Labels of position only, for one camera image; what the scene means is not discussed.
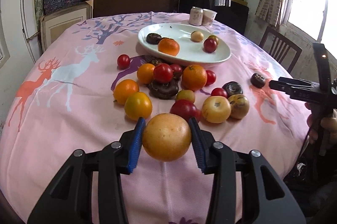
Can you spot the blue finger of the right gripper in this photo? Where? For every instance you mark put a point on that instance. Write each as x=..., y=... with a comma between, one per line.
x=279, y=86
x=295, y=81

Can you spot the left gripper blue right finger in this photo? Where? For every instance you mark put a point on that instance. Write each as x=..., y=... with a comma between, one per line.
x=265, y=197

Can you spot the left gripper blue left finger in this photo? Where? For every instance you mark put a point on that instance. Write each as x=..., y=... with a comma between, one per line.
x=67, y=198

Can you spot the pale green yellow fruit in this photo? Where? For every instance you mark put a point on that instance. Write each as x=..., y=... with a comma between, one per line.
x=239, y=106

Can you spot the dark water chestnut front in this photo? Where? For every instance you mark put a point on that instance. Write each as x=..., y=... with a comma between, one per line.
x=232, y=88

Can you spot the red cherry tomato front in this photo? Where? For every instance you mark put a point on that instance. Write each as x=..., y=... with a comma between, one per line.
x=219, y=92

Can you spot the pale yellow round fruit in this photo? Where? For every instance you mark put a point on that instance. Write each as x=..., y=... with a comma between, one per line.
x=216, y=109

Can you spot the yellow orange tomato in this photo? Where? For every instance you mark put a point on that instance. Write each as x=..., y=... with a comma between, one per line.
x=215, y=38

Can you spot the small yellow longan fruit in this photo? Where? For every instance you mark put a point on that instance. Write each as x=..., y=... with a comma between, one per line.
x=186, y=94

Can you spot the striped pepino melon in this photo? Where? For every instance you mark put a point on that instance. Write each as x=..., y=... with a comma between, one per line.
x=197, y=36

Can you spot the pale yellow passion fruit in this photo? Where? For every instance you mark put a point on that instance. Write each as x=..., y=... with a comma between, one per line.
x=166, y=137

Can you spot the pale yellow small fruit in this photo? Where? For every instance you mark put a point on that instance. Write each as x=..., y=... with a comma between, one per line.
x=138, y=105

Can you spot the orange cherry tomato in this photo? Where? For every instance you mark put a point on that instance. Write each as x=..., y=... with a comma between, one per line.
x=124, y=90
x=145, y=73

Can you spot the large orange mandarin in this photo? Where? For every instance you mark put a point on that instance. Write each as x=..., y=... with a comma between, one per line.
x=169, y=46

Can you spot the person's right hand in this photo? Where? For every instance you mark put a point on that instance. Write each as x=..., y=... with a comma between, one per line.
x=328, y=123

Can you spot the dark wooden chair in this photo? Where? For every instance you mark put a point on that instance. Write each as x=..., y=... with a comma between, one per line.
x=280, y=47

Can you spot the right bright window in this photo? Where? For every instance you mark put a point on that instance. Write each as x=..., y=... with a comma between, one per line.
x=315, y=19

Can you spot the white paper cup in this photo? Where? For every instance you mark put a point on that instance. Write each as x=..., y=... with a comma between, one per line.
x=208, y=17

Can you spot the white oval plate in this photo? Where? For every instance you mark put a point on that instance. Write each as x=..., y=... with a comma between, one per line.
x=190, y=52

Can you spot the pink beverage can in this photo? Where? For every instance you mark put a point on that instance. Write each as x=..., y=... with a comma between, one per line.
x=196, y=16

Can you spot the pink deer print tablecloth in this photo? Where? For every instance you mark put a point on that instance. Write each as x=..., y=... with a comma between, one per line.
x=70, y=106

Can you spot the small red cherry tomato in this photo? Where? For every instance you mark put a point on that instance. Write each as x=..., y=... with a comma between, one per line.
x=123, y=61

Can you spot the framed picture leaning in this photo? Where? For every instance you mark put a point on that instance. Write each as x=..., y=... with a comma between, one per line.
x=53, y=25

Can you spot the dark wooden cabinet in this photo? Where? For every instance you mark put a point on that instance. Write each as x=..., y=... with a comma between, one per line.
x=119, y=7

